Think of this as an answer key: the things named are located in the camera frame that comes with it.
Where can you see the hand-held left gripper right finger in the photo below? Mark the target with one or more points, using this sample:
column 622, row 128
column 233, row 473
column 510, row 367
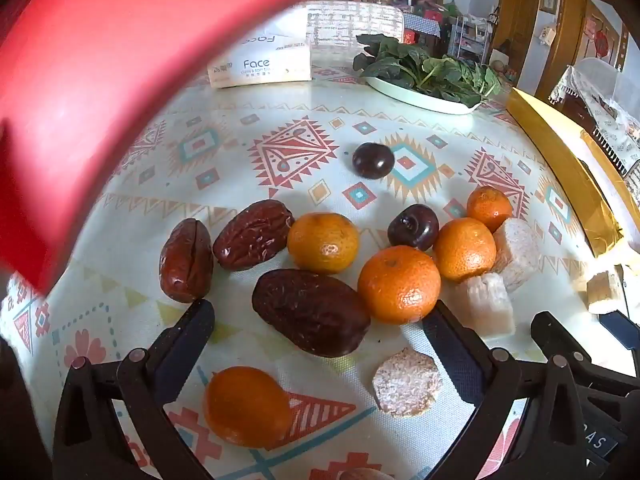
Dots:
column 450, row 355

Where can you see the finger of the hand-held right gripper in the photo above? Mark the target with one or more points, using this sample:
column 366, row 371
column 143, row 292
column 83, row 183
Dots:
column 560, row 335
column 622, row 330

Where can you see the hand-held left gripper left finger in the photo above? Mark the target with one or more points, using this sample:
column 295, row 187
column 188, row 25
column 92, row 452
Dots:
column 186, row 347

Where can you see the white rice cake piece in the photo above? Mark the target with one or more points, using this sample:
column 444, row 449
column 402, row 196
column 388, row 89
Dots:
column 602, row 290
column 487, row 305
column 517, row 252
column 407, row 382

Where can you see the orange tangerine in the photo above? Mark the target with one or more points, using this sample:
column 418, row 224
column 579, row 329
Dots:
column 464, row 249
column 399, row 284
column 490, row 207
column 247, row 406
column 323, row 242

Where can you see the red date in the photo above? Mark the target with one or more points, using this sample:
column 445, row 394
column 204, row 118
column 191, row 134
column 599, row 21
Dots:
column 186, row 260
column 310, row 310
column 252, row 234

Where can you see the dark plum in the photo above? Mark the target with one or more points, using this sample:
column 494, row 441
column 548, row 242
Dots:
column 372, row 161
column 412, row 227

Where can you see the red box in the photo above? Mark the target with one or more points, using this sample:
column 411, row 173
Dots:
column 125, row 60

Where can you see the golden box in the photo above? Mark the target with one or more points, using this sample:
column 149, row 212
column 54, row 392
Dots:
column 555, row 150

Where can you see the patterned tablecloth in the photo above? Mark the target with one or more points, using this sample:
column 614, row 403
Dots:
column 300, row 150

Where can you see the lace covered cabinet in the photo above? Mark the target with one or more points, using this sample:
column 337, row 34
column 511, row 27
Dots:
column 595, row 95

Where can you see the white oval plate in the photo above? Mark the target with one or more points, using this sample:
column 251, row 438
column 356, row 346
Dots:
column 425, row 100

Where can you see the spinach leaves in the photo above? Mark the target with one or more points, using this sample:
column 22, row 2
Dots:
column 425, row 72

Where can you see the white tissue box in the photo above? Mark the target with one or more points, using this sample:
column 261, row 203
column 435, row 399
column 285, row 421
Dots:
column 260, row 67

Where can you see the wooden door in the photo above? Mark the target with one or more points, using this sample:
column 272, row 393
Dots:
column 517, row 15
column 565, row 35

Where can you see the metal storage rack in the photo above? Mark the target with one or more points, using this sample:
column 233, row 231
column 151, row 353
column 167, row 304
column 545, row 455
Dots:
column 470, row 37

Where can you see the checkered cloth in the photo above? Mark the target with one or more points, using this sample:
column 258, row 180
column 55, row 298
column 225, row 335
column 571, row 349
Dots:
column 422, row 22

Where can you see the patterned chair cushion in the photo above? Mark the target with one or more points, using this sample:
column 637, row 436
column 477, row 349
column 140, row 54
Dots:
column 350, row 22

